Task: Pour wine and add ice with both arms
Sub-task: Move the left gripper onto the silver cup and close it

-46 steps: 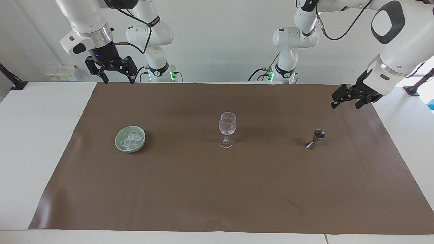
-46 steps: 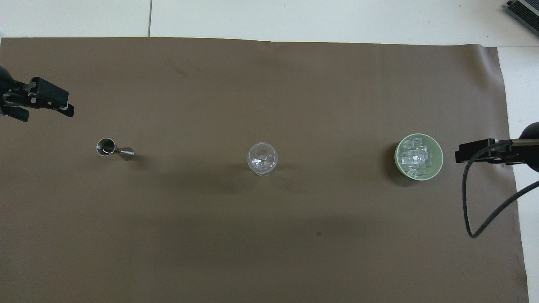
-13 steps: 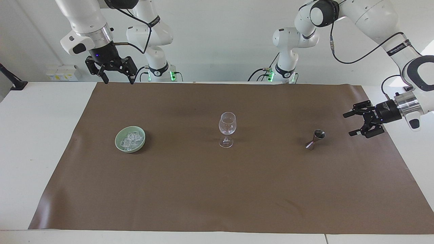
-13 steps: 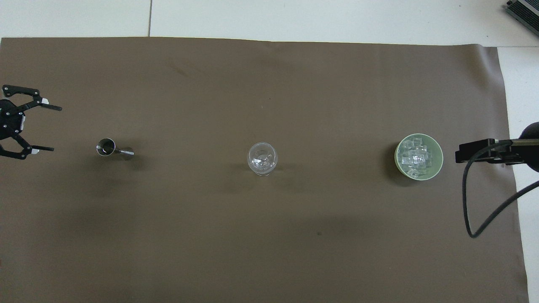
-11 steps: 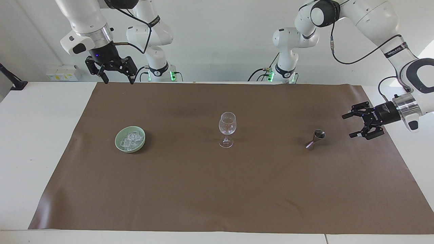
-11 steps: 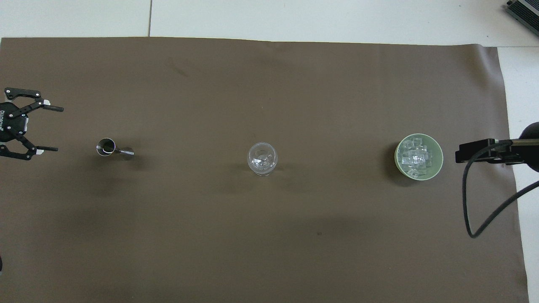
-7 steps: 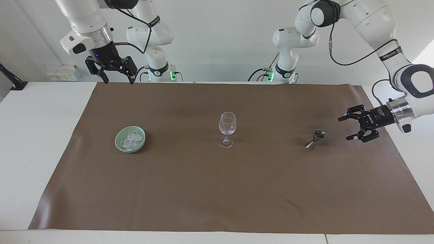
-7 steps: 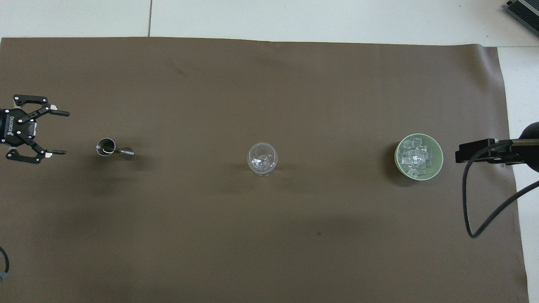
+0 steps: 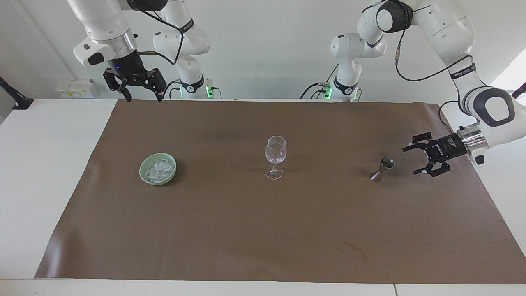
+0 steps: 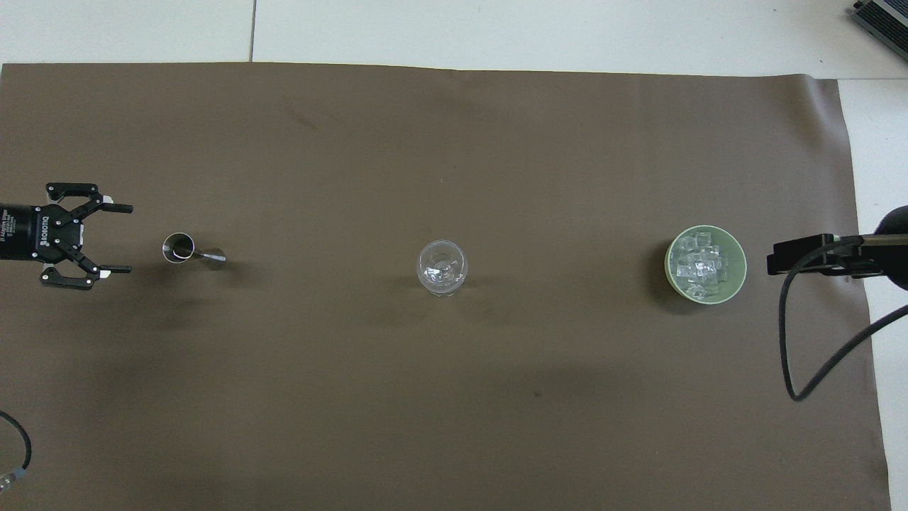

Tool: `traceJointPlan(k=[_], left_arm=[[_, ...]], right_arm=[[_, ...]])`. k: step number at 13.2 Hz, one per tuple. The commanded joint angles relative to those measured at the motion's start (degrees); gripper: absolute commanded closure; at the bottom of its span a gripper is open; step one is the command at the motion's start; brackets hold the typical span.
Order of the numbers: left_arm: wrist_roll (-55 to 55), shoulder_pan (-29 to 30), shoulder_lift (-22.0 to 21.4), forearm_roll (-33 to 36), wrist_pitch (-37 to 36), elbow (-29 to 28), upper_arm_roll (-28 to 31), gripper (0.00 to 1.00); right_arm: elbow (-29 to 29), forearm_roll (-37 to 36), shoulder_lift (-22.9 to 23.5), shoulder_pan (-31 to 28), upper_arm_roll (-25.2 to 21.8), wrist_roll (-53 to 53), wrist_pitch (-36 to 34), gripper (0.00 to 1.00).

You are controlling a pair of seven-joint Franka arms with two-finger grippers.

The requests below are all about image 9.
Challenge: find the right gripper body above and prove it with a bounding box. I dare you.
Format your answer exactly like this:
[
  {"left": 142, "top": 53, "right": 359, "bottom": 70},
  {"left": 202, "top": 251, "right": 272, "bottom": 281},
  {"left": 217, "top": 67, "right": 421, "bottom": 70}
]
[{"left": 107, "top": 51, "right": 150, "bottom": 86}]

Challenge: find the clear wine glass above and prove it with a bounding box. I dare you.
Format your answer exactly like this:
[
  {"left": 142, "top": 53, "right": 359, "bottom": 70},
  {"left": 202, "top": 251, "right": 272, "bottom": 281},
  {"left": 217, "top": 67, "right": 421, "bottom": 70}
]
[{"left": 264, "top": 135, "right": 287, "bottom": 180}]

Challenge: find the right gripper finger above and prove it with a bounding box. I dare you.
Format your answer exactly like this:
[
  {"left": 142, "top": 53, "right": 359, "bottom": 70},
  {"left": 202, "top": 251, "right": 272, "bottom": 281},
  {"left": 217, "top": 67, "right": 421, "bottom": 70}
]
[
  {"left": 102, "top": 67, "right": 133, "bottom": 103},
  {"left": 141, "top": 67, "right": 167, "bottom": 103}
]

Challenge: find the green ceramic bowl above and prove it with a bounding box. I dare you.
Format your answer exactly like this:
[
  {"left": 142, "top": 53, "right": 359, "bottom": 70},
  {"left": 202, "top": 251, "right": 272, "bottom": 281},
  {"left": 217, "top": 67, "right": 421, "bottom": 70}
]
[{"left": 139, "top": 153, "right": 178, "bottom": 186}]

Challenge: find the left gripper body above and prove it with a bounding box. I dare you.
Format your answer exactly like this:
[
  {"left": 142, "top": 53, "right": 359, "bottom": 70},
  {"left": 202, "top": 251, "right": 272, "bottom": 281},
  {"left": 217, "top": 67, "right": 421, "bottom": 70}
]
[{"left": 427, "top": 133, "right": 469, "bottom": 163}]

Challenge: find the black cable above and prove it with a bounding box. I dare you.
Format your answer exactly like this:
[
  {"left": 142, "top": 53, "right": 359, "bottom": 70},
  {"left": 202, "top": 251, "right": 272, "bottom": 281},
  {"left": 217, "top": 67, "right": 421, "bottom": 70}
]
[
  {"left": 394, "top": 25, "right": 474, "bottom": 83},
  {"left": 300, "top": 81, "right": 332, "bottom": 99},
  {"left": 162, "top": 80, "right": 182, "bottom": 100},
  {"left": 137, "top": 7, "right": 185, "bottom": 66},
  {"left": 438, "top": 100, "right": 463, "bottom": 133}
]

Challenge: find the metal jigger cup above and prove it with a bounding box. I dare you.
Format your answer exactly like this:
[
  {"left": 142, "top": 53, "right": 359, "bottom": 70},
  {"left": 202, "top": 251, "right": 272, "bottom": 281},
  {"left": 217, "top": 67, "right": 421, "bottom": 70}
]
[{"left": 369, "top": 157, "right": 395, "bottom": 183}]

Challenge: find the black stand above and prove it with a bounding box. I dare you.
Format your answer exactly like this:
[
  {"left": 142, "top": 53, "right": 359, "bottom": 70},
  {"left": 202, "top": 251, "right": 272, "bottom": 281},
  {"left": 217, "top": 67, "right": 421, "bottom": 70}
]
[{"left": 0, "top": 76, "right": 35, "bottom": 111}]

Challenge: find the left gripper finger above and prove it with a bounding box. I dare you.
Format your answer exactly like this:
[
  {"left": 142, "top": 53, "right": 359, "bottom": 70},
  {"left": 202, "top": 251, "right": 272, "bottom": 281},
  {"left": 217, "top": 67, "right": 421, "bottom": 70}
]
[
  {"left": 402, "top": 132, "right": 433, "bottom": 152},
  {"left": 412, "top": 158, "right": 451, "bottom": 178}
]

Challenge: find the clear ice cubes pile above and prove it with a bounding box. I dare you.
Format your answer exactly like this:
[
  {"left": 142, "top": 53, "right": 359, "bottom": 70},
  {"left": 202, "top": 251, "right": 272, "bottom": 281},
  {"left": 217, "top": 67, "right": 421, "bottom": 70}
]
[{"left": 147, "top": 160, "right": 172, "bottom": 182}]

